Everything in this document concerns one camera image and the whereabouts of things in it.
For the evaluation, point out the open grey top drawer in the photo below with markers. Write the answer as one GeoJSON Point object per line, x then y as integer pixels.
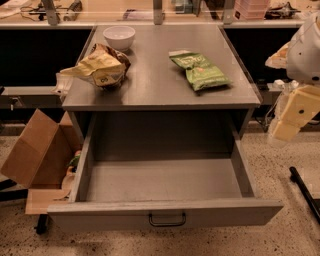
{"type": "Point", "coordinates": [164, 163]}

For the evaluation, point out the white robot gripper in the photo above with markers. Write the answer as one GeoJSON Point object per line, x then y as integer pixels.
{"type": "Point", "coordinates": [305, 58]}

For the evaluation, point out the pink stacked containers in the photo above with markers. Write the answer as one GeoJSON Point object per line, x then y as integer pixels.
{"type": "Point", "coordinates": [251, 9]}

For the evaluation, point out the black drawer handle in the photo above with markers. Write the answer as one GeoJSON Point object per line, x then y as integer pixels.
{"type": "Point", "coordinates": [164, 221]}

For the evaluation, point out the green jalapeno chip bag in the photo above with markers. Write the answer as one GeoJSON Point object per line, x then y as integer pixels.
{"type": "Point", "coordinates": [200, 72]}

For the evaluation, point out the yellow crumpled chip bag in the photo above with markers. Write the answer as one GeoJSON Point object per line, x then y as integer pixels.
{"type": "Point", "coordinates": [104, 67]}

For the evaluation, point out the grey cabinet with top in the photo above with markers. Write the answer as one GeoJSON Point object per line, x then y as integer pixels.
{"type": "Point", "coordinates": [154, 82]}

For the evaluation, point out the black bar on floor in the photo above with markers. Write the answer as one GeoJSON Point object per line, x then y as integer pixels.
{"type": "Point", "coordinates": [313, 203]}

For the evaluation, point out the items inside cardboard box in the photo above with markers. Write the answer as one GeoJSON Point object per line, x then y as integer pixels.
{"type": "Point", "coordinates": [70, 173]}

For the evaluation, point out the brown cardboard box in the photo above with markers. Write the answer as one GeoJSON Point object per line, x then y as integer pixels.
{"type": "Point", "coordinates": [38, 160]}

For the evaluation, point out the white ceramic bowl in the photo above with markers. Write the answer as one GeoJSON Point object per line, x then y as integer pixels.
{"type": "Point", "coordinates": [119, 37]}

